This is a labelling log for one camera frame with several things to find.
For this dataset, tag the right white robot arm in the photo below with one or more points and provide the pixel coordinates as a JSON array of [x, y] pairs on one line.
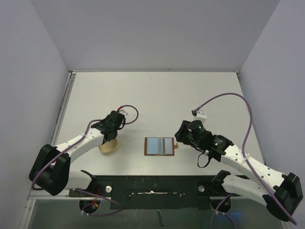
[[281, 194]]

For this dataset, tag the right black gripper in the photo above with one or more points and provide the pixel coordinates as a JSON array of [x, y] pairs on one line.
[[180, 133]]

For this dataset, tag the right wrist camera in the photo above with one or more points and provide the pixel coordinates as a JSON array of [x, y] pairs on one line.
[[199, 115]]

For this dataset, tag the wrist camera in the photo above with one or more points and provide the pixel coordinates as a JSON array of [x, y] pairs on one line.
[[122, 111], [199, 115]]

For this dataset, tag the beige card tray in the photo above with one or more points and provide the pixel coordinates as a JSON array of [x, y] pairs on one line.
[[108, 147]]

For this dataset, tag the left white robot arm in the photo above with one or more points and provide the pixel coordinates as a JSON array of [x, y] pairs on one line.
[[51, 169]]

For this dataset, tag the brown leather card holder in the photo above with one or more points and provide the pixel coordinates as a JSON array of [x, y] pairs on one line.
[[159, 146]]

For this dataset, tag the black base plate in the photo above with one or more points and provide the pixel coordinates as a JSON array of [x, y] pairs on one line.
[[155, 192]]

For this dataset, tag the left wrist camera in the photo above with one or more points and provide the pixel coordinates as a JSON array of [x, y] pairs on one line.
[[122, 111]]

